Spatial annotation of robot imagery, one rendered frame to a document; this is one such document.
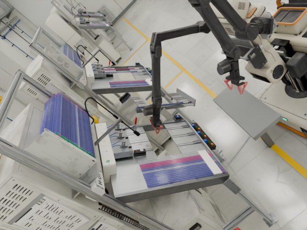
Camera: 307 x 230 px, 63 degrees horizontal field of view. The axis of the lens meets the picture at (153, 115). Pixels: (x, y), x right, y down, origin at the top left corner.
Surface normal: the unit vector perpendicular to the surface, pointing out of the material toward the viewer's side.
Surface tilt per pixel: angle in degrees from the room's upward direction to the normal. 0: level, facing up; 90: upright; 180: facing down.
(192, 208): 0
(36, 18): 90
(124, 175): 43
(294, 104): 0
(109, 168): 90
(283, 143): 0
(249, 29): 90
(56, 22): 90
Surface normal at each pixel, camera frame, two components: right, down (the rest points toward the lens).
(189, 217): -0.62, -0.56
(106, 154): 0.04, -0.87
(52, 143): 0.29, 0.48
